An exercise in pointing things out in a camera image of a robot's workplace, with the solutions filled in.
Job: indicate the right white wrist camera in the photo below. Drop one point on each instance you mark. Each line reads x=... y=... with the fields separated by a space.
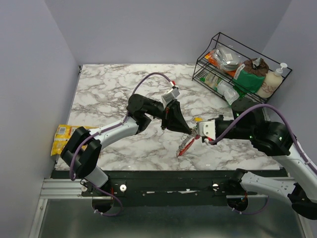
x=206 y=130

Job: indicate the white pump soap bottle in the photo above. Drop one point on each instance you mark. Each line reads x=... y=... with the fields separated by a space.
x=272 y=81

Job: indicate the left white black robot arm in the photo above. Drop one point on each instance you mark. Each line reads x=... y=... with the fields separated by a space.
x=84 y=146

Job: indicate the keyring with keys red tag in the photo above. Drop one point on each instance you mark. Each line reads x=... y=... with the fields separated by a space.
x=187 y=141

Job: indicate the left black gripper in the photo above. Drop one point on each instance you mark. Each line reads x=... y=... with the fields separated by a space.
x=171 y=112

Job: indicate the yellow snack bag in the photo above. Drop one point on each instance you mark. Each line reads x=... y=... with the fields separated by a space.
x=61 y=137

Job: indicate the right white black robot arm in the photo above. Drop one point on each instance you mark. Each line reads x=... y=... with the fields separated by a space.
x=269 y=132

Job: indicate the silver foil bag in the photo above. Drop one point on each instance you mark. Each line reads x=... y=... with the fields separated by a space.
x=226 y=58

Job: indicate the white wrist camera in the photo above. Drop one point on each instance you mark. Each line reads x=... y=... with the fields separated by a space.
x=170 y=95
x=206 y=130

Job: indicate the green brown snack bag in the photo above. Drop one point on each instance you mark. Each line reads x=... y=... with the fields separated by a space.
x=250 y=75

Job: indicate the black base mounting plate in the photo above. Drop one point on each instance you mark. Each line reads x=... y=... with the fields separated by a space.
x=162 y=188

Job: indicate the aluminium frame rail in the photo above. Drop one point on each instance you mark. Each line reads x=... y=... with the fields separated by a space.
x=53 y=189

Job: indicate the black wire rack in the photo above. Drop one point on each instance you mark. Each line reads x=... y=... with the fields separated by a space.
x=203 y=67

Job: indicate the orange snack bag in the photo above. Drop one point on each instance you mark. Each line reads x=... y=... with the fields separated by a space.
x=213 y=61

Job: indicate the clear plastic packet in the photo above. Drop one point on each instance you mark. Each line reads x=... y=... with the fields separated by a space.
x=226 y=90

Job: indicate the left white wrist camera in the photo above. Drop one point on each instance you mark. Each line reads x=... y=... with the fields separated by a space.
x=170 y=95

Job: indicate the green white snack packet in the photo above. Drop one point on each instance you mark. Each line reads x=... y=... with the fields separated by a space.
x=211 y=80

